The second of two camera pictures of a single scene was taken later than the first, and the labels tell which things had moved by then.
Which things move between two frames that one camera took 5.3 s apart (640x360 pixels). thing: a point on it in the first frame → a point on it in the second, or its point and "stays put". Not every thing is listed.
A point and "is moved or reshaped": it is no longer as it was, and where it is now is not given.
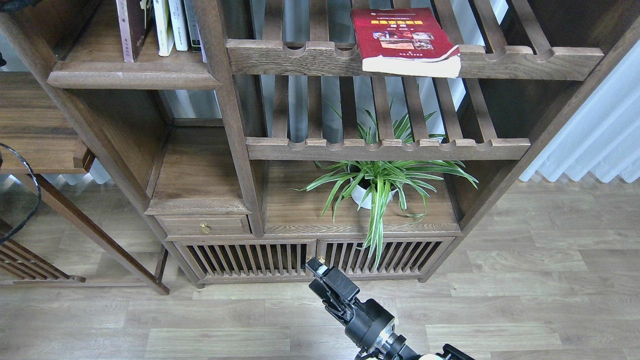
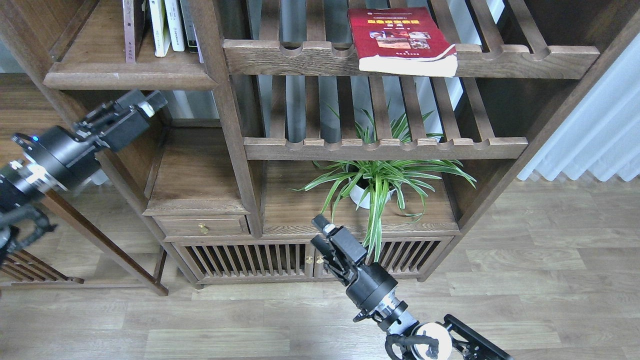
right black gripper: x=370 y=323 → x=370 y=283
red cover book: x=405 y=41 stays put
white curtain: x=603 y=136 stays put
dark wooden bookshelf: x=267 y=142 stays put
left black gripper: x=7 y=6 → x=66 y=161
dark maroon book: x=133 y=29 is moved or reshaped
